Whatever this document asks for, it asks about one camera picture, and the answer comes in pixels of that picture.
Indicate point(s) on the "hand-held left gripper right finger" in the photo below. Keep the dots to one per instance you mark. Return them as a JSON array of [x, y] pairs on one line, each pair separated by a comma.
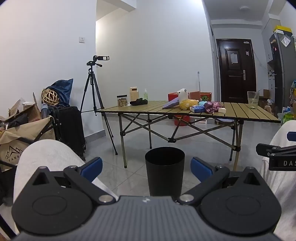
[[200, 169]]

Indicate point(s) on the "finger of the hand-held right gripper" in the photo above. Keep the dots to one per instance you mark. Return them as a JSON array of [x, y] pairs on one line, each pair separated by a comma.
[[291, 135], [266, 149]]

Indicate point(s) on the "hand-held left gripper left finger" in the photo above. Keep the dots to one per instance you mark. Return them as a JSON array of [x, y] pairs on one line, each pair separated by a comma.
[[93, 167]]

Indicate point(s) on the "black trash bin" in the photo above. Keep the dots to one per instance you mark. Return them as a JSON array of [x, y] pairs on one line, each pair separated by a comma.
[[164, 171]]

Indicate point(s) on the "purple cloth bag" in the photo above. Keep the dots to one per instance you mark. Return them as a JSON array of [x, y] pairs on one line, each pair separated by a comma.
[[171, 104]]

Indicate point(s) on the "person's left leg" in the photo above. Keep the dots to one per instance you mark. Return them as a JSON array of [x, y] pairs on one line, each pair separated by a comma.
[[50, 153]]

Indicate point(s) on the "black suitcase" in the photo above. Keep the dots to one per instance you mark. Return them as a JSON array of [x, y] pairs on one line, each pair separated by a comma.
[[69, 129]]

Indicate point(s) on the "clear glass cup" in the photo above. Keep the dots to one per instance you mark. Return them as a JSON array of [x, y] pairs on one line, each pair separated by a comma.
[[253, 100]]

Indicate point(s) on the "red bucket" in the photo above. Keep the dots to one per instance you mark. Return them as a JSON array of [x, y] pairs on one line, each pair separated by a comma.
[[182, 120]]

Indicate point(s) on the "white soap block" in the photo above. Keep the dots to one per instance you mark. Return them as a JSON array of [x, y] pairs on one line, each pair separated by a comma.
[[222, 110]]

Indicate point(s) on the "blue tissue pack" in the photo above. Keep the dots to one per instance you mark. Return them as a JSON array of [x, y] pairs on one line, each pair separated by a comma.
[[197, 109]]

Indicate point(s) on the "grey refrigerator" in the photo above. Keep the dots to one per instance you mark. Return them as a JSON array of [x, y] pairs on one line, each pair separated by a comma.
[[283, 74]]

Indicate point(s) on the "purple crumpled cloth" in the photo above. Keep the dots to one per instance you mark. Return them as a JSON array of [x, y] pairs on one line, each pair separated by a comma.
[[214, 107]]

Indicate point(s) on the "light blue plush toy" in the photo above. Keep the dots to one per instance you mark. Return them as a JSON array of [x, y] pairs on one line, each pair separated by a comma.
[[203, 102]]

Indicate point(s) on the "yellow and white plush alpaca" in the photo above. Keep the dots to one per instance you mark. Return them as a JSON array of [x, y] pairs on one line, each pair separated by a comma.
[[187, 102]]

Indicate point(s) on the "clear snack jar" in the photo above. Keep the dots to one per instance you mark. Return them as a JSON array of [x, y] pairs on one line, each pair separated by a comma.
[[122, 101]]

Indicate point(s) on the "beige folding wagon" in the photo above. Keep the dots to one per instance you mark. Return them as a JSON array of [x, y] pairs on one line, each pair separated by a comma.
[[20, 141]]

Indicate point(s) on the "folding slatted camping table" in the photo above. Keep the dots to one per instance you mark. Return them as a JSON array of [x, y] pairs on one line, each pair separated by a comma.
[[143, 109]]

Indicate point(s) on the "red cardboard box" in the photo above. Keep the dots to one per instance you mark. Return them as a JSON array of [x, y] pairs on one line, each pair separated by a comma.
[[172, 96]]

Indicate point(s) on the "dark brown door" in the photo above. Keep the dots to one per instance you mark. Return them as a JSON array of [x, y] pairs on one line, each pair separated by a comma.
[[235, 76]]

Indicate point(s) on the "black cloth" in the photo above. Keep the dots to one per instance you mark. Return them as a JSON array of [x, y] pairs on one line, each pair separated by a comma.
[[138, 102]]

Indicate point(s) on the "wicker ball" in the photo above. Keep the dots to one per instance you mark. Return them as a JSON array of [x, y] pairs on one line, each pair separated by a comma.
[[50, 97]]

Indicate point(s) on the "dark blue fabric bag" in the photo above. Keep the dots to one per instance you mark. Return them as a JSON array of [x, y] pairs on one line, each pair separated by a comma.
[[63, 90]]

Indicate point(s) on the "beige box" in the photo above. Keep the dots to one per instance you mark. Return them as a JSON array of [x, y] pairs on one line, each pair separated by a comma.
[[134, 93]]

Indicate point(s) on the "green spray bottle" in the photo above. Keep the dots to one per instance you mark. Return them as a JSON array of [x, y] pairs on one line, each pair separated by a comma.
[[145, 95]]

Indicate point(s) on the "white paper notice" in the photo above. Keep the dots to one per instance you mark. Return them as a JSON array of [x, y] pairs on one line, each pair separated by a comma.
[[234, 58]]

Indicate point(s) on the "yellow box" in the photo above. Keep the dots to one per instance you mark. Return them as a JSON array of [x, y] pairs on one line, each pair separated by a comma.
[[282, 29]]

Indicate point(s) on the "round ceiling lamp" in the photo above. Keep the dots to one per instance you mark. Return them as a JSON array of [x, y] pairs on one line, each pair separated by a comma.
[[245, 8]]

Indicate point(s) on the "black camera tripod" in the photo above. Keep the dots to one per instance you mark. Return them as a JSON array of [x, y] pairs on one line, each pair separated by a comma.
[[92, 92]]

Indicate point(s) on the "white wall switch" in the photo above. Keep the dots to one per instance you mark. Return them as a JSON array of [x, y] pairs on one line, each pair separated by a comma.
[[82, 39]]

